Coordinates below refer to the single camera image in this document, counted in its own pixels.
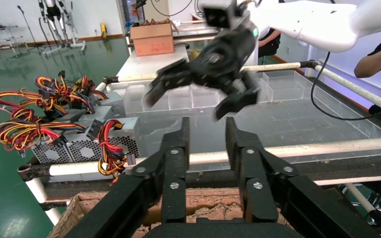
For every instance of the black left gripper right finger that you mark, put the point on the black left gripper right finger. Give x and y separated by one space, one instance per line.
258 184

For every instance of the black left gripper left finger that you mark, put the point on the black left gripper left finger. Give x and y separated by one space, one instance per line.
174 184

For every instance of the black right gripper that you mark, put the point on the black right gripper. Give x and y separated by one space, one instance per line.
223 56

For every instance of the person's bare forearm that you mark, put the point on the person's bare forearm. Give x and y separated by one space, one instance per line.
371 64

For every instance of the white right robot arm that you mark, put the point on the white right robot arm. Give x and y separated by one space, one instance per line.
308 23

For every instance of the yellow cloth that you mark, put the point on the yellow cloth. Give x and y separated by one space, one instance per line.
197 54

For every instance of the torn cardboard divider box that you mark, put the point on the torn cardboard divider box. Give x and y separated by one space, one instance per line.
207 200

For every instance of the white shelf rack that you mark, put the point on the white shelf rack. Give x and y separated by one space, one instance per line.
193 34

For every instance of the closed brown cardboard box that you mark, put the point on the closed brown cardboard box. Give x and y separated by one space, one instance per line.
152 41

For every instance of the black office chair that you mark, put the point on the black office chair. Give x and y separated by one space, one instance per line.
269 49

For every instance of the clear acrylic divider tray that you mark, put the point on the clear acrylic divider tray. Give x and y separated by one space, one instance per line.
292 92

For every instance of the yellow floor sign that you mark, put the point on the yellow floor sign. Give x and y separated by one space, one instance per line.
103 30

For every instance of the chrome chair base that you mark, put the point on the chrome chair base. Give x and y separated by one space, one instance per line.
378 203

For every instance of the robot on white stand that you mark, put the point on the robot on white stand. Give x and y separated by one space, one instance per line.
54 13

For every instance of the black tripod stand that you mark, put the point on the black tripod stand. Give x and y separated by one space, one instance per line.
30 31

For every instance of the metal frame desk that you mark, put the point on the metal frame desk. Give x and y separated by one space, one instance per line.
3 28

